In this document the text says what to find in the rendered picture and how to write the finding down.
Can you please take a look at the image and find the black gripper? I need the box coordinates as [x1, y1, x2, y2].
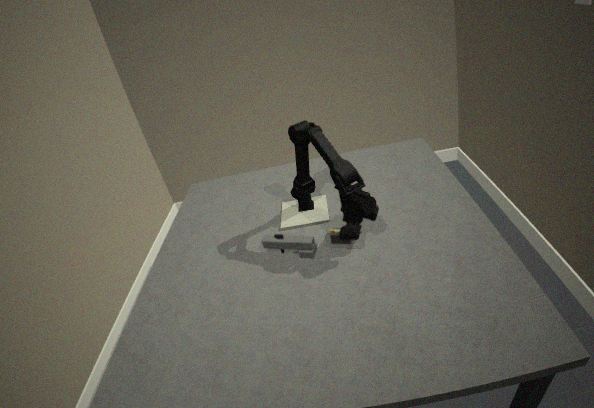
[340, 206, 363, 240]

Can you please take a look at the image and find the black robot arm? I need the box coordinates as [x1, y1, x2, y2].
[288, 121, 379, 221]

